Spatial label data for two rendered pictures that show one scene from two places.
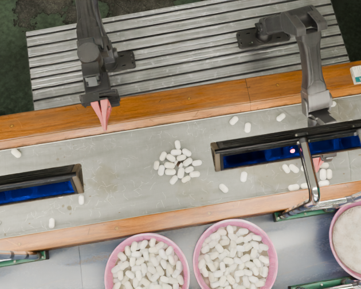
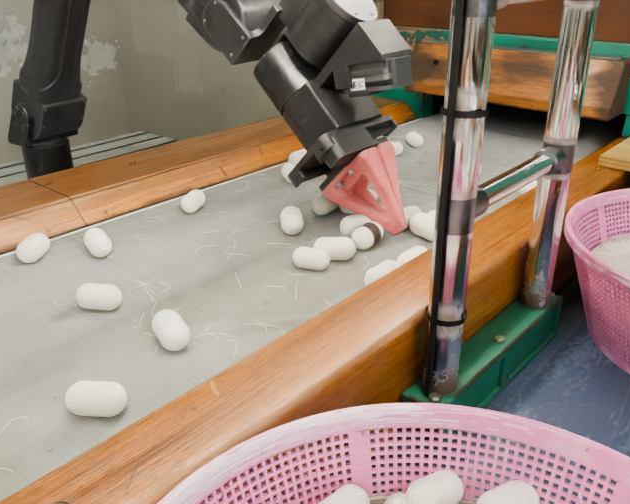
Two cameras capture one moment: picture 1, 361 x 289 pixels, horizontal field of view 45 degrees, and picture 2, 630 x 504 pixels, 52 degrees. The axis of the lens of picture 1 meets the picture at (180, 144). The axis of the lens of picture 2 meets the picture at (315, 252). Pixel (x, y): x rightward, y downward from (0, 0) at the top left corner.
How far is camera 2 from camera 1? 121 cm
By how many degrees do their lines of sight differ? 54
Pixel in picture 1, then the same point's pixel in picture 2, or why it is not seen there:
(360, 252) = not seen: outside the picture
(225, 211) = (163, 451)
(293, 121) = (236, 204)
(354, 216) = (622, 266)
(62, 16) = not seen: outside the picture
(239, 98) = (27, 202)
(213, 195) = (54, 462)
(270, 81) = (108, 165)
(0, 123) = not seen: outside the picture
